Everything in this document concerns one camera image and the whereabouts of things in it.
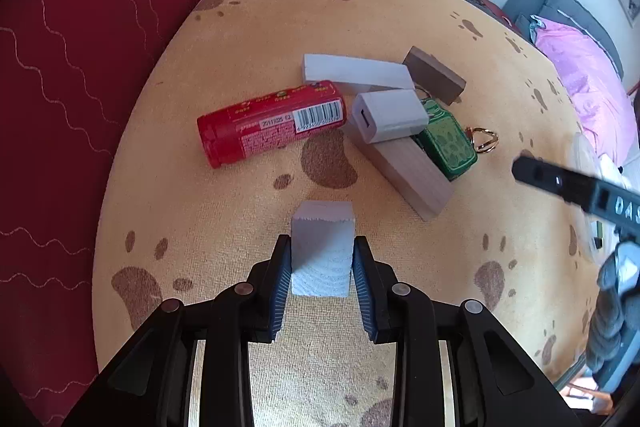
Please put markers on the light wooden block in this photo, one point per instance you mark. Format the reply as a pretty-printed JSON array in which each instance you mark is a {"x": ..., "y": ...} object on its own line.
[{"x": 415, "y": 177}]

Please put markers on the grey headboard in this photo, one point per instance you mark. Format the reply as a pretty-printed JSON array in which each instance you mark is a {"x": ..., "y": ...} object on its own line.
[{"x": 575, "y": 7}]

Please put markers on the pink blanket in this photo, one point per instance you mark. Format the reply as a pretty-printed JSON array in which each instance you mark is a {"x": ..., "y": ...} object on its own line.
[{"x": 585, "y": 72}]

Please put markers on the person's grey-sleeved right forearm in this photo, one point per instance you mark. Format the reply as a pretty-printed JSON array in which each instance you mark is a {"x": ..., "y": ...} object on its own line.
[{"x": 612, "y": 317}]

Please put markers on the pale painted wooden block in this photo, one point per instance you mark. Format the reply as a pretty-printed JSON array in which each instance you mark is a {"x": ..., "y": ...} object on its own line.
[{"x": 322, "y": 252}]

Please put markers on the dark brown wooden block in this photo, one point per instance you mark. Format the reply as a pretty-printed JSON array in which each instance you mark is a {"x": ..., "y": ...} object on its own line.
[{"x": 435, "y": 74}]

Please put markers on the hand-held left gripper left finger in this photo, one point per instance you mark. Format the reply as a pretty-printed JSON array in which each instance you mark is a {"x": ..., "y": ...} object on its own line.
[{"x": 280, "y": 287}]

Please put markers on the red curtain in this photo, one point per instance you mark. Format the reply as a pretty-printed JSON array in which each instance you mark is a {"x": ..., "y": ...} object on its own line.
[{"x": 75, "y": 57}]

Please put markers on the red candy tube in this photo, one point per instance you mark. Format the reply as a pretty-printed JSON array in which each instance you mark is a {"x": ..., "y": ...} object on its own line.
[{"x": 270, "y": 124}]

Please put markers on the green patterned case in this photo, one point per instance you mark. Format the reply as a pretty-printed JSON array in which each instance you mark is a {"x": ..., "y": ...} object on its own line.
[{"x": 447, "y": 147}]

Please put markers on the small white box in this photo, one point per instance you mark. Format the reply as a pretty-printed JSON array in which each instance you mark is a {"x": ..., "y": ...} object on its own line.
[{"x": 390, "y": 114}]

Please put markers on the red cardboard box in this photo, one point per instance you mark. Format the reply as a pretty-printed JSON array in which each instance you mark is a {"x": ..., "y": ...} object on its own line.
[{"x": 492, "y": 9}]

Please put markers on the long white block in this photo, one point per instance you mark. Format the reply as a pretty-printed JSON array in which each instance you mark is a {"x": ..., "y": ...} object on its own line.
[{"x": 350, "y": 69}]

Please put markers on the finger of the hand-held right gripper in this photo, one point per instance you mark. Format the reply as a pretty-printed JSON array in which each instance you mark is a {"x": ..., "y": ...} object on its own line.
[{"x": 545, "y": 174}]

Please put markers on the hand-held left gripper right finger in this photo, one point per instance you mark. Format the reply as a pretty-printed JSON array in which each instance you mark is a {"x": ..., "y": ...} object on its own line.
[{"x": 364, "y": 292}]

